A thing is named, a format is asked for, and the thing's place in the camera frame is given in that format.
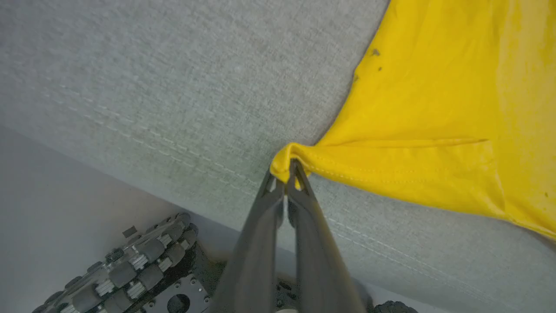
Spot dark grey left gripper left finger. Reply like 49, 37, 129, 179
210, 170, 286, 313

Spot yellow and white garment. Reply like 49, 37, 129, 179
270, 0, 556, 240

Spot grey roller omni wheel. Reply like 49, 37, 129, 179
31, 212, 199, 313

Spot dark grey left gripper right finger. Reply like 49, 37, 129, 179
287, 159, 368, 313

